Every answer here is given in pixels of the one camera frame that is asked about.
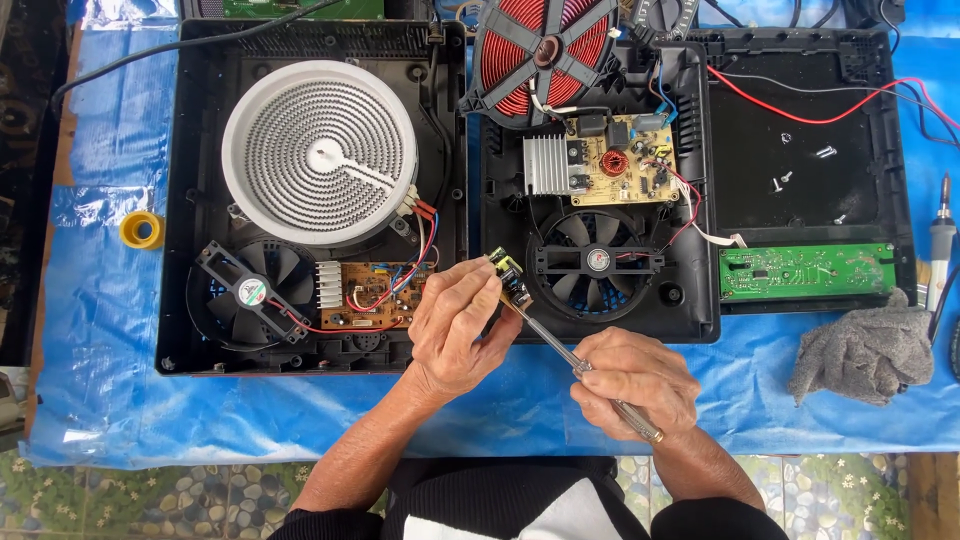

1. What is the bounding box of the soldering iron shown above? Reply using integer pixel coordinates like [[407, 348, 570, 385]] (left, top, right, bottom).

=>
[[924, 171, 959, 314]]

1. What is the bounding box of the person's right hand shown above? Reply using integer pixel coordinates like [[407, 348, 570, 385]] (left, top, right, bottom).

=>
[[568, 326, 704, 445]]

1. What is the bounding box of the small aluminium heat sink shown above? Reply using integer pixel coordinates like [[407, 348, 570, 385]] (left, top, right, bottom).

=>
[[315, 261, 345, 310]]

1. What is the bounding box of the yellow circuit board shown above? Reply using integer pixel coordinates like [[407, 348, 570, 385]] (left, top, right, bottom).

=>
[[566, 112, 681, 208]]

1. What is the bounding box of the black power cable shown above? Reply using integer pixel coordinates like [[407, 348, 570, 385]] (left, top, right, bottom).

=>
[[50, 0, 348, 115]]

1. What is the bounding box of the red and blue wire bundle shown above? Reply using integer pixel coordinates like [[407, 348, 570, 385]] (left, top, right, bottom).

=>
[[343, 196, 442, 315]]

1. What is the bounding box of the mounted black cooling fan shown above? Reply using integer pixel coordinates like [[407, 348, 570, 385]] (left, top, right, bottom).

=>
[[526, 209, 666, 324]]

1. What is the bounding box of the grey cloth rag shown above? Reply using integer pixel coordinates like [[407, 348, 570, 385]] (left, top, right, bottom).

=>
[[786, 288, 936, 408]]

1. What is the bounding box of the green display circuit board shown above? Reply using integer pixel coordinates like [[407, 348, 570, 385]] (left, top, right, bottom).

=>
[[220, 0, 387, 21]]

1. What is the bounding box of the black multimeter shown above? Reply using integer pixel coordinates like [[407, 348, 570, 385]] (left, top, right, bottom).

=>
[[621, 0, 704, 44]]

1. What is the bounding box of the yellow tape roll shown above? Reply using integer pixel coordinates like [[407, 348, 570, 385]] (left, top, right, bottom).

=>
[[119, 210, 167, 252]]

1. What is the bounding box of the loose black cooling fan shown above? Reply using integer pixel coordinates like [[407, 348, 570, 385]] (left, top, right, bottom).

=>
[[194, 239, 318, 348]]

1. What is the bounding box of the black cooker base housing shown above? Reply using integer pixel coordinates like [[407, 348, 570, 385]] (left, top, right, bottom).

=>
[[154, 18, 471, 377]]

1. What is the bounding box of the black and white garment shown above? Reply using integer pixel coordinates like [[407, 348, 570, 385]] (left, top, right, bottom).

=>
[[267, 454, 790, 540]]

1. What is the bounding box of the red copper induction coil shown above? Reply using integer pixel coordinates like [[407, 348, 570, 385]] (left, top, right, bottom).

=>
[[458, 0, 625, 130]]

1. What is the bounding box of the long green control board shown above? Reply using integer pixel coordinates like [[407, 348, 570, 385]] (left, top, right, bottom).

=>
[[717, 241, 899, 303]]

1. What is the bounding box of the large aluminium heat sink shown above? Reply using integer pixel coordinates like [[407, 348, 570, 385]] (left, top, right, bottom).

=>
[[522, 135, 573, 198]]

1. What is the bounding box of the black cooker top panel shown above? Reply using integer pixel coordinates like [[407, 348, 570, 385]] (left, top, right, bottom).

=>
[[685, 27, 921, 316]]

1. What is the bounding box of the clear handle screwdriver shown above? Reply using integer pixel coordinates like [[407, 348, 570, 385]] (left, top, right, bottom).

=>
[[516, 303, 666, 445]]

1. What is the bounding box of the black induction cooker base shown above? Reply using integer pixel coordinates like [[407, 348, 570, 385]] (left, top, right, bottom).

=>
[[463, 36, 723, 346]]

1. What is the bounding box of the person's left hand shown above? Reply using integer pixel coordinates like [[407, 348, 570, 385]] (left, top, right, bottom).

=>
[[407, 255, 525, 408]]

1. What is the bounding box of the red probe wire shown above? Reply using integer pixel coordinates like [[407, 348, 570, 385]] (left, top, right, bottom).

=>
[[705, 63, 960, 133]]

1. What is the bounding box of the white radiant heating element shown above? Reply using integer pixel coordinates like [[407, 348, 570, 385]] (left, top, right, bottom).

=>
[[220, 59, 420, 248]]

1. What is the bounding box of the blue plastic sheet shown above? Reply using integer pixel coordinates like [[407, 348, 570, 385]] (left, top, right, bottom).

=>
[[21, 0, 960, 471]]

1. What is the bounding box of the black probe wire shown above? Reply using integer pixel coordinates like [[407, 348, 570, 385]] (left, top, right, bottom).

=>
[[716, 69, 960, 148]]

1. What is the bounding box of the white ribbon cable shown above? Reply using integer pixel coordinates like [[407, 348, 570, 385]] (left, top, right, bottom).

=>
[[688, 219, 750, 249]]

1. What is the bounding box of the brown circuit board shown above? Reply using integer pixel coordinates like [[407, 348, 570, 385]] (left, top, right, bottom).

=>
[[315, 260, 438, 332]]

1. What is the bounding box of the small power supply circuit board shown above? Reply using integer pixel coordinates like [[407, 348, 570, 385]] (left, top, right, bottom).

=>
[[486, 246, 536, 313]]

